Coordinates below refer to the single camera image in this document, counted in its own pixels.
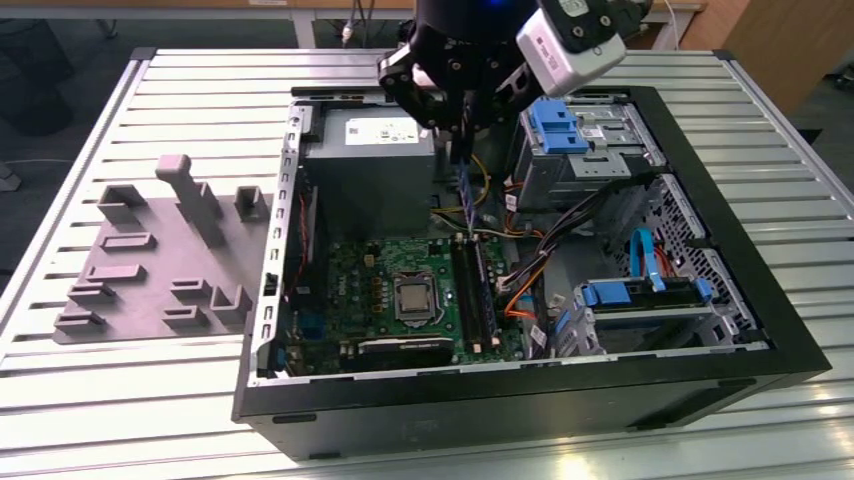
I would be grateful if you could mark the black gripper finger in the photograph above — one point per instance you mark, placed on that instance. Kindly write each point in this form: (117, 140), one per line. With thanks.
(407, 95)
(507, 100)

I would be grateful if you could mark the RAM stick with blue board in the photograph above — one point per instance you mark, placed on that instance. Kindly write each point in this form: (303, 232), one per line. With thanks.
(467, 190)

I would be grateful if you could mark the installed RAM stick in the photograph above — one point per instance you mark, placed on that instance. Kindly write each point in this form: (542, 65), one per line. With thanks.
(486, 295)

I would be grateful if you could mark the blue drive carrier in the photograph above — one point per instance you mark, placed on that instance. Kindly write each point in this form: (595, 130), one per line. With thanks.
(556, 132)

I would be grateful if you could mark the silver drive cage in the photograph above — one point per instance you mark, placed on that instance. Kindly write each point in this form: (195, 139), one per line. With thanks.
(600, 170)

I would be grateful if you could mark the grey power supply unit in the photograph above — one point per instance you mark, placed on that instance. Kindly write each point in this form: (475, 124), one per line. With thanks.
(374, 200)

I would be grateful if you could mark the wooden desk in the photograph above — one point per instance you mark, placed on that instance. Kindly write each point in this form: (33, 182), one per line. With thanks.
(687, 6)

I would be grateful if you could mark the green motherboard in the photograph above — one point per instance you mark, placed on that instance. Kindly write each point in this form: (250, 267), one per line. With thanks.
(360, 300)

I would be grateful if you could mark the hard disk in blue carrier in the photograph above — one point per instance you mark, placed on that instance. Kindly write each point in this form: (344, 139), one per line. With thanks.
(607, 294)

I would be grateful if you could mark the brown wooden cabinet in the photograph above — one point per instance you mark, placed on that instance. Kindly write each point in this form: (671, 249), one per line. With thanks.
(787, 50)

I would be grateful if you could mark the black graphics card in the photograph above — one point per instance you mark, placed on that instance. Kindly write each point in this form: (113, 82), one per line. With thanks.
(400, 350)

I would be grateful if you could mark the grey parts rack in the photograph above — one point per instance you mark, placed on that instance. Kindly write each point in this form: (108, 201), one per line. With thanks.
(153, 270)

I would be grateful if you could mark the black PC case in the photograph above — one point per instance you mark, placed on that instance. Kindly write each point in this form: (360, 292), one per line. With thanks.
(467, 415)

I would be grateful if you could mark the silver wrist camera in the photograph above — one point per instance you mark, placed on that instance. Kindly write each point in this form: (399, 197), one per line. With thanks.
(567, 60)

